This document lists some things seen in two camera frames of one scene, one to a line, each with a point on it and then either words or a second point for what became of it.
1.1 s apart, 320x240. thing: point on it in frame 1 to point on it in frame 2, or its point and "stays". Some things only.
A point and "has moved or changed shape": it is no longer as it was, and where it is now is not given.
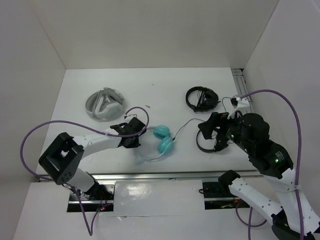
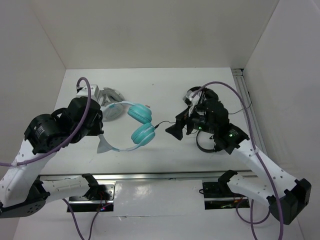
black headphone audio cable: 191,118 has moved or changed shape
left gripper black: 135,144 to 97,129
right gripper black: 216,118 to 182,119
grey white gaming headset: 106,104 stays
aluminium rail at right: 241,83 stays
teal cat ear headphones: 165,146 to 142,134
